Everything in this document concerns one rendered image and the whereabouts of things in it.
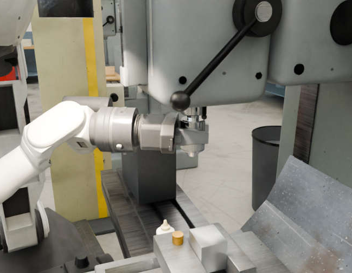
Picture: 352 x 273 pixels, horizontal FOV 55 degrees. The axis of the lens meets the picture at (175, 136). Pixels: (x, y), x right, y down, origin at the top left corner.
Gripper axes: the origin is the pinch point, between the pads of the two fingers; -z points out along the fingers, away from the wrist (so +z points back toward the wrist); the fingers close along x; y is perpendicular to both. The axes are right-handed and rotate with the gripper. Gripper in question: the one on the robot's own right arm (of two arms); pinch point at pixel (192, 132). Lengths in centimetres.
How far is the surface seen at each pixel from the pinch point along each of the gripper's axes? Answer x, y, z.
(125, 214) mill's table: 20.5, 31.8, 19.0
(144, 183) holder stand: 26.3, 24.7, 14.5
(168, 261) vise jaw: -11.6, 20.6, 3.2
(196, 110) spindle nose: -2.3, -4.9, -0.5
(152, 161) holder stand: 27.4, 18.0, 12.4
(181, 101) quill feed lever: -15.8, -9.7, 1.2
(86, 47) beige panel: 155, -3, 74
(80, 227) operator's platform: 89, 85, 62
